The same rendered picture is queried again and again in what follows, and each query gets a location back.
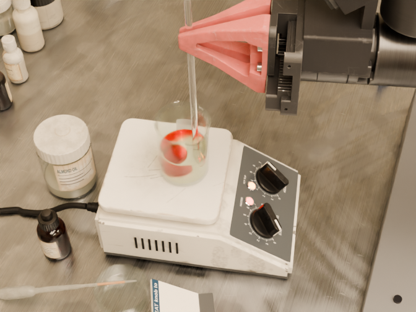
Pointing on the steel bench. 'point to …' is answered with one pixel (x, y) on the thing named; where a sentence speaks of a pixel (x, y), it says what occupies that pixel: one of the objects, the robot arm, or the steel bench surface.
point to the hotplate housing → (192, 235)
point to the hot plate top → (117, 183)
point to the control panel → (278, 200)
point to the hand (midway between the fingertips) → (189, 38)
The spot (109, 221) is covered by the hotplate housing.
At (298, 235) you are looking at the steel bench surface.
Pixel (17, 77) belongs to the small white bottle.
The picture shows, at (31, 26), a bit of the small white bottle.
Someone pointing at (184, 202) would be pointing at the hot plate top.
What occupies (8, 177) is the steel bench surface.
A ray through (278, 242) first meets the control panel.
